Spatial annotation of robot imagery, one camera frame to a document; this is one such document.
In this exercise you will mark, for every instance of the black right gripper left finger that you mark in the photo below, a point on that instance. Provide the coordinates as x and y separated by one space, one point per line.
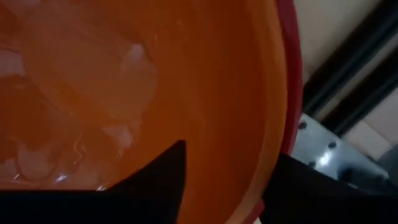
149 193

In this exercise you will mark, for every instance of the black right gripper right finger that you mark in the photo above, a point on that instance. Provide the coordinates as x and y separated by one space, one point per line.
311 199

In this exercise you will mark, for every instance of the orange plastic bowl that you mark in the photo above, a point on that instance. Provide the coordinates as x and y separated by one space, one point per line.
186 77

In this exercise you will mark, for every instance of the black aluminium frame rail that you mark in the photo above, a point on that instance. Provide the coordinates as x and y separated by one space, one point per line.
348 81

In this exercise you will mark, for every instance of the silver metal corner bracket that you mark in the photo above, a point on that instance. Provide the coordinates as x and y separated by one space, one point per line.
329 155

